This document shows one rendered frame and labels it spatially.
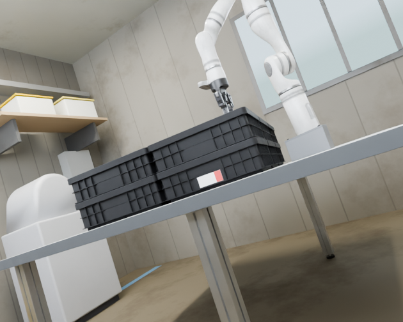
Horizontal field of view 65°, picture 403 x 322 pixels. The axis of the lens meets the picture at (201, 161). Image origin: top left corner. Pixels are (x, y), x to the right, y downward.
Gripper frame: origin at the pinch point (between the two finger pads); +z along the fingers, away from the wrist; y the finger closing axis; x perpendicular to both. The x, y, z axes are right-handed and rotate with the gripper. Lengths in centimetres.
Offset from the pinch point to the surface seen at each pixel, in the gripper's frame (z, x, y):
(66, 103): -108, 210, 130
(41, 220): 9, 196, 51
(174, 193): 23.3, 22.9, -21.8
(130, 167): 7.9, 37.3, -22.8
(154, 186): 18.3, 30.2, -22.1
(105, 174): 7, 49, -24
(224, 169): 20.9, 2.3, -18.8
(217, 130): 6.9, 0.3, -18.3
